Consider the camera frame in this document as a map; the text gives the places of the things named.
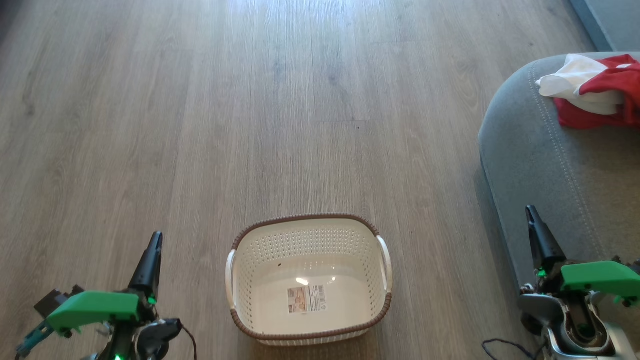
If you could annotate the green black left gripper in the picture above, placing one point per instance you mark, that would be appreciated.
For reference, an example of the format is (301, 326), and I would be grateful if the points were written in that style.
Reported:
(95, 307)

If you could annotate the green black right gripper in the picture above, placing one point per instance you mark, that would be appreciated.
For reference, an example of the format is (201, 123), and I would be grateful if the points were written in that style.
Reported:
(595, 277)

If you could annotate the red and white garment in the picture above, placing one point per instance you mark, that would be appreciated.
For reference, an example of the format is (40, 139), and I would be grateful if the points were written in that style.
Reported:
(602, 95)

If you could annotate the white brown-rimmed laundry basket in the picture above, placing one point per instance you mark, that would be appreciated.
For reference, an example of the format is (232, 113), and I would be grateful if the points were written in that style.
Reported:
(260, 280)

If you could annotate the printed basket label sticker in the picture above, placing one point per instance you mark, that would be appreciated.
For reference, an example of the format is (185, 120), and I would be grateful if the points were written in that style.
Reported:
(306, 299)

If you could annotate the grey fabric sofa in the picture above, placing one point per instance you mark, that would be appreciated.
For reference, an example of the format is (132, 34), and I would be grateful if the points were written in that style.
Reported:
(565, 165)

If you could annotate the dark grey baseboard strip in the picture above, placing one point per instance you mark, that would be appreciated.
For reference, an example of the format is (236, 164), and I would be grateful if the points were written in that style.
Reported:
(590, 20)

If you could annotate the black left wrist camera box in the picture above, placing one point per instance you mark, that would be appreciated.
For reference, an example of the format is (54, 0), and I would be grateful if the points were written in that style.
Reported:
(56, 302)

